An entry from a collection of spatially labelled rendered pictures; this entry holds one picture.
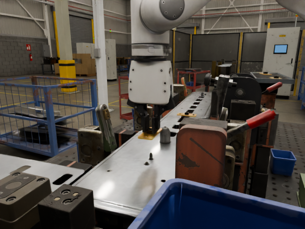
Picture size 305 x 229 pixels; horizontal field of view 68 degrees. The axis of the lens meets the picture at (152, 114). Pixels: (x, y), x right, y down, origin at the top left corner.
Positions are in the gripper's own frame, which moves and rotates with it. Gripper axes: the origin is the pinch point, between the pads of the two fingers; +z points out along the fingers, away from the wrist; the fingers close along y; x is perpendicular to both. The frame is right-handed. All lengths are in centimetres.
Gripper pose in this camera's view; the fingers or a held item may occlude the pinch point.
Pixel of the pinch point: (150, 123)
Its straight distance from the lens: 55.5
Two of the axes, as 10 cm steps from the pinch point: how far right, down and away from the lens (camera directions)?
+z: 0.0, 9.7, 2.6
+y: -9.4, -0.9, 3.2
